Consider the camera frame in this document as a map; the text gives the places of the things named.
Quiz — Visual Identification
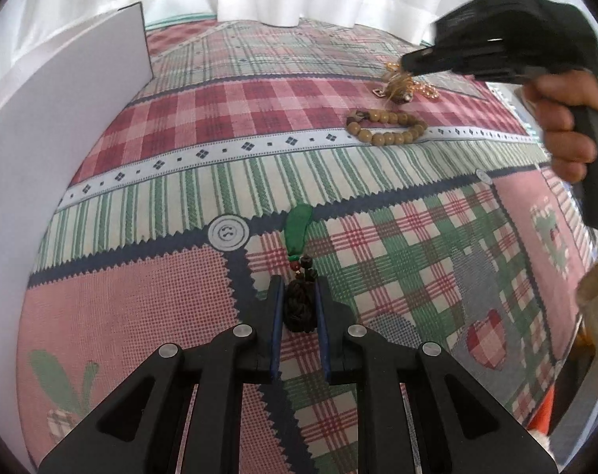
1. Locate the green pendant with dark knot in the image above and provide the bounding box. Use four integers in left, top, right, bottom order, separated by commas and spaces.
284, 205, 319, 334

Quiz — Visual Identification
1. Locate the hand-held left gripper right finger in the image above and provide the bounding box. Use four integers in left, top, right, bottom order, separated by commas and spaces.
315, 274, 559, 474

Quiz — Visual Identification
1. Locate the person's right hand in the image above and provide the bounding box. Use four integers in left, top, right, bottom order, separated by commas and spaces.
521, 66, 598, 184

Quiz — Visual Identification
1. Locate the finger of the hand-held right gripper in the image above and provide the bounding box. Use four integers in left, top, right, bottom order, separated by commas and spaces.
400, 53, 527, 83
414, 38, 508, 61

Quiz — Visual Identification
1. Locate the patchwork plaid blanket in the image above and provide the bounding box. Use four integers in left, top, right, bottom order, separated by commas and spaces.
17, 17, 596, 474

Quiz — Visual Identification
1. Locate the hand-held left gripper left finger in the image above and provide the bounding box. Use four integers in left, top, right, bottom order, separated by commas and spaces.
37, 274, 286, 474

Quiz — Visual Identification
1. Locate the gold chain necklace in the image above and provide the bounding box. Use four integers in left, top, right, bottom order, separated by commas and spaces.
375, 59, 440, 105

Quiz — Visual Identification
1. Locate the wooden bead bracelet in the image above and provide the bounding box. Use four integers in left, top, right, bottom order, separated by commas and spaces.
345, 109, 429, 147

